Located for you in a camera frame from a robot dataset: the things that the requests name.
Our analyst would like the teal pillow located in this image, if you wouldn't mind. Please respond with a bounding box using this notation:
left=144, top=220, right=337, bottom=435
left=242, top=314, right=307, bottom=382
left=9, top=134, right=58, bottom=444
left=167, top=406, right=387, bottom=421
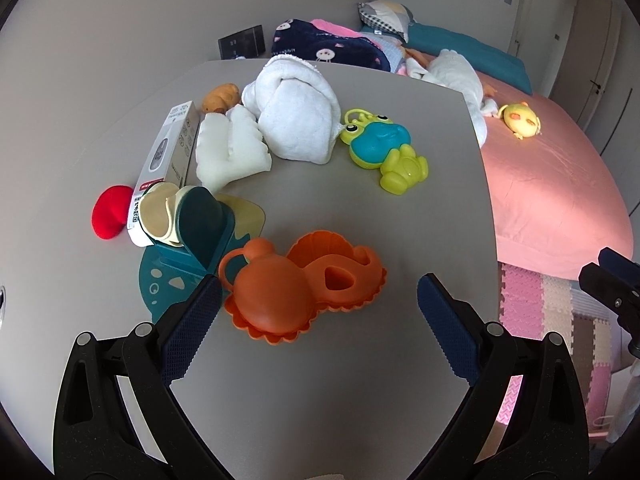
left=407, top=22, right=533, bottom=95

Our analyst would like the orange shell bath toy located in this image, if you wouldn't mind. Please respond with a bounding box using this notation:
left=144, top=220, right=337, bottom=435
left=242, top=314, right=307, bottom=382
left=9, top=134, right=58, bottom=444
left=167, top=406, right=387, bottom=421
left=218, top=230, right=388, bottom=346

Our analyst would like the black wall switch panel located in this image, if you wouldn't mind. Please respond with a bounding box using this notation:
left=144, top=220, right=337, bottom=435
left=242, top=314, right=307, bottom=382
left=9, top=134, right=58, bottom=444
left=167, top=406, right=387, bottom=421
left=218, top=24, right=265, bottom=60

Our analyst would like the green and blue frog toy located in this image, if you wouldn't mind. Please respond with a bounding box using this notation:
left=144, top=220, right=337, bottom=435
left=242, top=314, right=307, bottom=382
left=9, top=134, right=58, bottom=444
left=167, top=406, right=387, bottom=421
left=340, top=108, right=429, bottom=194

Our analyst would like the light patterned cloth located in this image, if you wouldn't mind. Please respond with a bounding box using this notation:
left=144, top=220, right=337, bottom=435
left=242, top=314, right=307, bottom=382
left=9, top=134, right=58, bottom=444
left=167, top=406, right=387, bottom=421
left=370, top=30, right=408, bottom=75

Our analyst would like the small orange squishy toy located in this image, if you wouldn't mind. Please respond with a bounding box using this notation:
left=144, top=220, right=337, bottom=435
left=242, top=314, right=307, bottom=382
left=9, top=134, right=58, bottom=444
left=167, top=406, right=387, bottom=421
left=202, top=83, right=242, bottom=113

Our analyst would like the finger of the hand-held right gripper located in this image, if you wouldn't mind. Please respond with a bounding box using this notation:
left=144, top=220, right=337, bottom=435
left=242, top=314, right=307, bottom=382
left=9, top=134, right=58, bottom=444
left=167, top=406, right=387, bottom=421
left=579, top=246, right=640, bottom=358

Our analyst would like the white towel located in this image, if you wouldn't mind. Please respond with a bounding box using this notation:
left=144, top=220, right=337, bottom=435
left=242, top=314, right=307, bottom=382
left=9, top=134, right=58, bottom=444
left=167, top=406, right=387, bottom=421
left=242, top=55, right=344, bottom=165

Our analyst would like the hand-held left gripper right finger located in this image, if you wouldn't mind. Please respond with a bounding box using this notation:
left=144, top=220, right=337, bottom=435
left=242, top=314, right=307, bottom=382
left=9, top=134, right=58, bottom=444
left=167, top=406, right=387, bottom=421
left=416, top=273, right=591, bottom=480

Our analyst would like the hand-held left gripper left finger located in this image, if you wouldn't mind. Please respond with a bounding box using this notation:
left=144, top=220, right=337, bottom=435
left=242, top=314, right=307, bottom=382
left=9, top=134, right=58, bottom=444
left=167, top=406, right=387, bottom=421
left=52, top=275, right=227, bottom=480

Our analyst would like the pink bed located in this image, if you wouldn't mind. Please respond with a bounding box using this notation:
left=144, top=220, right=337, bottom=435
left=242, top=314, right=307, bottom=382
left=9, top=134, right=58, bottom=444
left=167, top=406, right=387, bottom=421
left=472, top=67, right=633, bottom=281

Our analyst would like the white thermometer box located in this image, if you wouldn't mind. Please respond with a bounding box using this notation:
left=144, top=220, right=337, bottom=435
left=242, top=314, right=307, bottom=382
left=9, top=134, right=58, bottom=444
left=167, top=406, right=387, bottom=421
left=126, top=100, right=202, bottom=249

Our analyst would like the checked patchwork pillow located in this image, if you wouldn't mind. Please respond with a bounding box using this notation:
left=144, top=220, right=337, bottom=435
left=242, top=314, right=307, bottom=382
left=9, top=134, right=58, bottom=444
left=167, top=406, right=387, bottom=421
left=357, top=0, right=416, bottom=43

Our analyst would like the white plush goose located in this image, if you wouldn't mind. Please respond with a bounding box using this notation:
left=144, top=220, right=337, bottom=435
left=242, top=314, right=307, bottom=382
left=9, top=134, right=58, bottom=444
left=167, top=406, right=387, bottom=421
left=404, top=48, right=501, bottom=148

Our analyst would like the yellow plush toy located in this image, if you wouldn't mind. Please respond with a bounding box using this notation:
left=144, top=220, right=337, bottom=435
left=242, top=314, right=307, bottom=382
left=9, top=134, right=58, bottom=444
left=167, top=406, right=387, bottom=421
left=501, top=101, right=542, bottom=140

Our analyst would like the navy printed blanket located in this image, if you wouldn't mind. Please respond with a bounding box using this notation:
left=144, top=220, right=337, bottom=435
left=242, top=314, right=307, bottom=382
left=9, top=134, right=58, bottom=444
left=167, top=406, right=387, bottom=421
left=271, top=18, right=392, bottom=72

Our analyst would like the white padded mitten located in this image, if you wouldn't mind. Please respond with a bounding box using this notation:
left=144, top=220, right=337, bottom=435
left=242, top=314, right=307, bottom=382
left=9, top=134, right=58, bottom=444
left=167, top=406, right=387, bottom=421
left=195, top=106, right=273, bottom=192

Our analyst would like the teal and yellow plastic toy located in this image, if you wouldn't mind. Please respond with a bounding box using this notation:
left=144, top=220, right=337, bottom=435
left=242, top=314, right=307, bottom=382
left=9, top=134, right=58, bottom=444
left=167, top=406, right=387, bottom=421
left=137, top=184, right=267, bottom=325

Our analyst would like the beige wardrobe door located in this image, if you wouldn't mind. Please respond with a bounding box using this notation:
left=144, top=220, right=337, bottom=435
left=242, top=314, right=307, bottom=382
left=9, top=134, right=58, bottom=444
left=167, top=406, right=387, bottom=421
left=575, top=0, right=640, bottom=161

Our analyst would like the red plush toy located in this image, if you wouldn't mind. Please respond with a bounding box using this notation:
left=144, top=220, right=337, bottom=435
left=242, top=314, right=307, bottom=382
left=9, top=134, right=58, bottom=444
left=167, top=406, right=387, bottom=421
left=91, top=186, right=135, bottom=241

